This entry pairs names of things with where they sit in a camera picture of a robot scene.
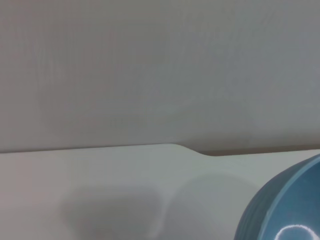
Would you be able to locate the blue plastic bowl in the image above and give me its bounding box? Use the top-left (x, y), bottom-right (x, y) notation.
top-left (233, 153), bottom-right (320, 240)

